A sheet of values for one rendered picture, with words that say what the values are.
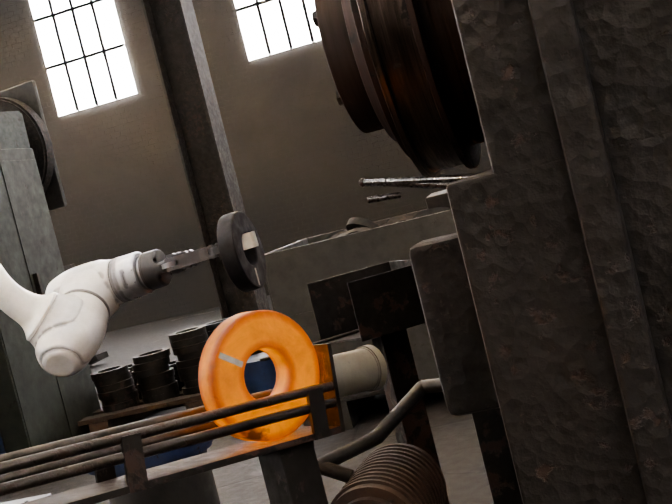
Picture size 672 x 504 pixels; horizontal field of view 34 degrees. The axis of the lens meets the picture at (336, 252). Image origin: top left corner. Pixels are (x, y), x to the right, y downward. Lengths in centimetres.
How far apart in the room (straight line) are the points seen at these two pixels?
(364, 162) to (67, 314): 1007
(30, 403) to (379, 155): 742
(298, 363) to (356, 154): 1075
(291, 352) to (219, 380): 11
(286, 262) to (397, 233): 45
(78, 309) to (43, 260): 345
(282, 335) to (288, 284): 294
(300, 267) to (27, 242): 168
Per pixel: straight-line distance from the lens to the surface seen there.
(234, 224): 206
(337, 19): 163
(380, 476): 141
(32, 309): 208
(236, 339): 127
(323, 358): 133
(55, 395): 538
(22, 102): 1014
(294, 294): 425
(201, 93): 868
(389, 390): 230
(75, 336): 204
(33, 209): 556
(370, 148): 1201
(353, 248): 418
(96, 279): 217
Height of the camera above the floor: 89
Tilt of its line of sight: 3 degrees down
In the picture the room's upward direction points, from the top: 14 degrees counter-clockwise
